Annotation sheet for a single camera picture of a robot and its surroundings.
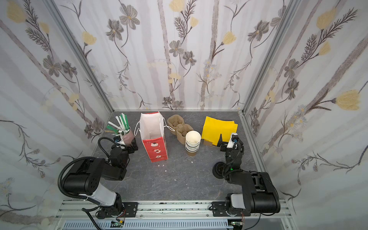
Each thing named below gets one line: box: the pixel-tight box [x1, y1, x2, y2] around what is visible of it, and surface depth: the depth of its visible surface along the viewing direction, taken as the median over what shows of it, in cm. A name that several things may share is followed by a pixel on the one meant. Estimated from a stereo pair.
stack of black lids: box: [212, 161, 227, 179], surface depth 84 cm
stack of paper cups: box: [185, 130, 202, 154], surface depth 84 cm
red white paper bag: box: [134, 111, 175, 163], surface depth 85 cm
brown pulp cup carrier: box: [166, 114, 194, 145], surface depth 98 cm
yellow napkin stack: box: [201, 115, 239, 147], surface depth 107 cm
